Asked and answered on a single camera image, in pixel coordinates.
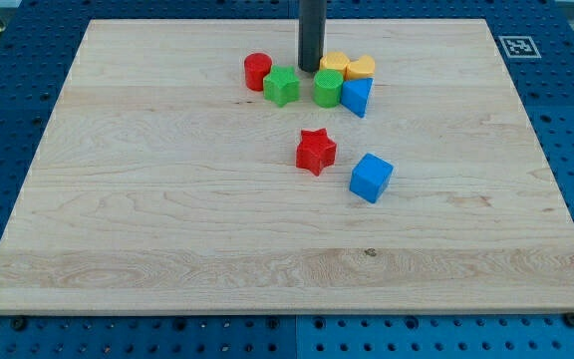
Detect blue cube block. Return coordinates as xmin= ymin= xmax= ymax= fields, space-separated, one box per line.
xmin=349 ymin=153 xmax=394 ymax=203

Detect red cylinder block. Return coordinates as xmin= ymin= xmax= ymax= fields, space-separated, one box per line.
xmin=243 ymin=52 xmax=273 ymax=92

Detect white fiducial marker tag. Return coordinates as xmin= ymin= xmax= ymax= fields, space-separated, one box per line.
xmin=499 ymin=35 xmax=541 ymax=59

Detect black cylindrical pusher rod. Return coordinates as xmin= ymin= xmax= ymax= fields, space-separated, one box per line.
xmin=298 ymin=0 xmax=327 ymax=73

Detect blue triangle block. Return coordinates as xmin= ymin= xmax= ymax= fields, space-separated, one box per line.
xmin=340 ymin=78 xmax=374 ymax=118

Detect yellow heart block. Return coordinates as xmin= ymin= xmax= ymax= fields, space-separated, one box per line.
xmin=345 ymin=55 xmax=376 ymax=81

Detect wooden board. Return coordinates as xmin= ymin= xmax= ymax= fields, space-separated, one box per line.
xmin=0 ymin=19 xmax=574 ymax=316

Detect red star block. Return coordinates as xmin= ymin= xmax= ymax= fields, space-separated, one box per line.
xmin=296 ymin=128 xmax=337 ymax=177

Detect green cylinder block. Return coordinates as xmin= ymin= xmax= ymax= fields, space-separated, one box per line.
xmin=313 ymin=69 xmax=344 ymax=108

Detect green star block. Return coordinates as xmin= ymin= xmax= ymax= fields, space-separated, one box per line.
xmin=263 ymin=65 xmax=300 ymax=107

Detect yellow hexagon block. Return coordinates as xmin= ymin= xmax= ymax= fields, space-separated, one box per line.
xmin=319 ymin=52 xmax=351 ymax=77

